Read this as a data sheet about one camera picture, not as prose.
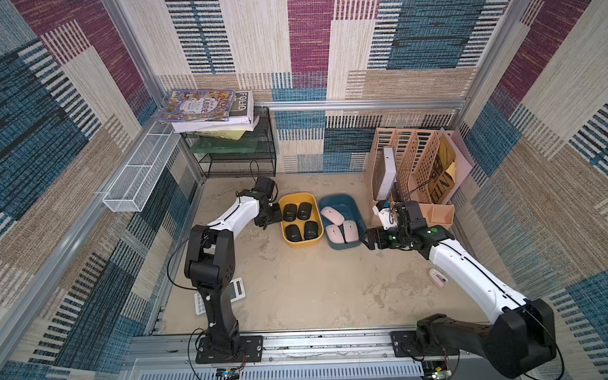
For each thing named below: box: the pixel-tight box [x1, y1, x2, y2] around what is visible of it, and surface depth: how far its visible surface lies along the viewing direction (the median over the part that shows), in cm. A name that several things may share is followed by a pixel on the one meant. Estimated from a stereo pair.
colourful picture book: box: [158, 89, 236, 122], surface depth 83 cm
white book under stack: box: [170, 115, 260, 133], surface depth 82 cm
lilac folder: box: [439, 126, 475, 206], surface depth 91 cm
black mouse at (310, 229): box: [304, 220, 320, 240], surface depth 100 cm
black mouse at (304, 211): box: [296, 201, 312, 221], surface depth 107 cm
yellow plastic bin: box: [278, 191, 325, 248], surface depth 104 cm
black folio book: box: [228, 90, 255, 122], surface depth 86 cm
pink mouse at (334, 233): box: [325, 224, 345, 244], surface depth 98 cm
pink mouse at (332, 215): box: [319, 205, 346, 226], surface depth 105 cm
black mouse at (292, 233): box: [285, 224, 303, 243], surface depth 99 cm
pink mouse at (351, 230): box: [343, 219, 360, 242], surface depth 100 cm
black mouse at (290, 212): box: [282, 203, 297, 222], surface depth 106 cm
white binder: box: [376, 145, 398, 202], surface depth 98 cm
